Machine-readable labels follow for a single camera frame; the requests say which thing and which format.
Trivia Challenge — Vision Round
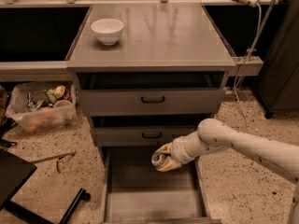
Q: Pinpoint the metal rod on floor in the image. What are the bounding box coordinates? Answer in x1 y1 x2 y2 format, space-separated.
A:
30 151 76 173

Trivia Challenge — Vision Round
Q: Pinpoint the grey bottom drawer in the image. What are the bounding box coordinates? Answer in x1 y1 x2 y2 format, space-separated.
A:
100 147 222 224

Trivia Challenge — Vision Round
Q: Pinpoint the grey metal drawer cabinet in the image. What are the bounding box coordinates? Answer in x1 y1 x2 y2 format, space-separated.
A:
67 2 235 155

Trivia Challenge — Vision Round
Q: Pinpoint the grey top drawer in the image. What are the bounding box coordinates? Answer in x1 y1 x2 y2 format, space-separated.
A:
77 72 225 116

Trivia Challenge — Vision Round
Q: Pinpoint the grey middle drawer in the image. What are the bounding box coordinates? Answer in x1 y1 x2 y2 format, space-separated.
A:
92 114 210 147

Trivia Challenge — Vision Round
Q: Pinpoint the black chair base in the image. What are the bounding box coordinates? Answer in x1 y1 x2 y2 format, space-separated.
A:
0 149 94 224

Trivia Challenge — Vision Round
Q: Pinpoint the grey drawer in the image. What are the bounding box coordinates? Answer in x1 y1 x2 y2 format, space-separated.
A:
100 147 222 224
77 72 225 116
92 114 210 147

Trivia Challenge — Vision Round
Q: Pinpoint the clear plastic storage bin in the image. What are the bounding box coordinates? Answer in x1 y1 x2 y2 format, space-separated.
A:
6 81 77 132

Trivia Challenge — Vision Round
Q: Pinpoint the silver redbull can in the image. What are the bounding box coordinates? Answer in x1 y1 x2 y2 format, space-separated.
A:
151 153 166 167

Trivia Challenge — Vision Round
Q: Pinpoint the dark cabinet at right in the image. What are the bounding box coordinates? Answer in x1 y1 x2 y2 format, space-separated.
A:
253 0 299 119

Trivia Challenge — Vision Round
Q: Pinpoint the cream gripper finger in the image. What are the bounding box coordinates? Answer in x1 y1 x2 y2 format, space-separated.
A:
156 143 172 155
156 156 182 172

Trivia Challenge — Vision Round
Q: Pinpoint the white power cable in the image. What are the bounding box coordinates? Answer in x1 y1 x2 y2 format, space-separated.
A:
232 0 284 133

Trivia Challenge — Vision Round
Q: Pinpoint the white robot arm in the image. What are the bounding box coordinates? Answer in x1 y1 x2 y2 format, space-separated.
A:
151 119 299 224

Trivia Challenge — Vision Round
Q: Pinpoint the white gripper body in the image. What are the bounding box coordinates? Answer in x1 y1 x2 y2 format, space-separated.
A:
171 133 200 164

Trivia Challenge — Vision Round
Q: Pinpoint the white ceramic bowl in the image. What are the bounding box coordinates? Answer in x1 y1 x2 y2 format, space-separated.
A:
91 19 124 46

